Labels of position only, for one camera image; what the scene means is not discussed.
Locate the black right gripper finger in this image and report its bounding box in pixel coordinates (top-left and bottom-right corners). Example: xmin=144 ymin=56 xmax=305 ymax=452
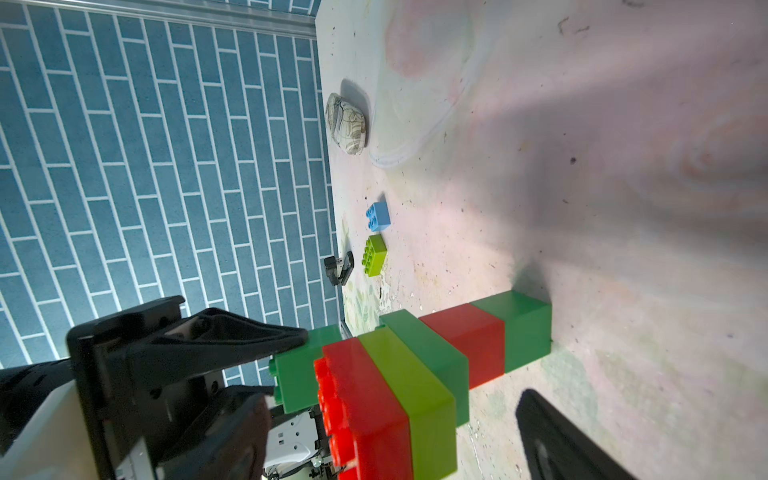
xmin=515 ymin=389 xmax=633 ymax=480

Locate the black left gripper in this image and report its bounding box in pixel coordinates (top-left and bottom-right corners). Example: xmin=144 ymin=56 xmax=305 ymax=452
xmin=66 ymin=295 xmax=309 ymax=479

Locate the green square lego brick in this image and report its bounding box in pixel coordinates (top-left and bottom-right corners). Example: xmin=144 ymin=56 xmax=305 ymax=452
xmin=472 ymin=290 xmax=552 ymax=373
xmin=269 ymin=324 xmax=342 ymax=414

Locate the red square lego brick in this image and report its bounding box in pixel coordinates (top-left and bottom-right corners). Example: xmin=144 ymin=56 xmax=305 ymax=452
xmin=421 ymin=303 xmax=505 ymax=389

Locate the lime long lego brick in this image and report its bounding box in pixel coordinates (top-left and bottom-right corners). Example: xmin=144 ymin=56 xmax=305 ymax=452
xmin=362 ymin=234 xmax=388 ymax=277

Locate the green long lego brick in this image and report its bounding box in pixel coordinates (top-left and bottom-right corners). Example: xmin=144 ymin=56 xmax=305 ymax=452
xmin=379 ymin=310 xmax=470 ymax=427

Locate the red long lego brick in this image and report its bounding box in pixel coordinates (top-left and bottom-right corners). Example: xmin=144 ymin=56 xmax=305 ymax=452
xmin=314 ymin=339 xmax=414 ymax=480

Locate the blue square lego brick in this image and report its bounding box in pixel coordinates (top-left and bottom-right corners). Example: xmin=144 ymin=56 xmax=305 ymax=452
xmin=366 ymin=201 xmax=391 ymax=232

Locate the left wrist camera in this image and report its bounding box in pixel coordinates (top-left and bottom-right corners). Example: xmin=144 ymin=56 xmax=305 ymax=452
xmin=262 ymin=406 xmax=333 ymax=479

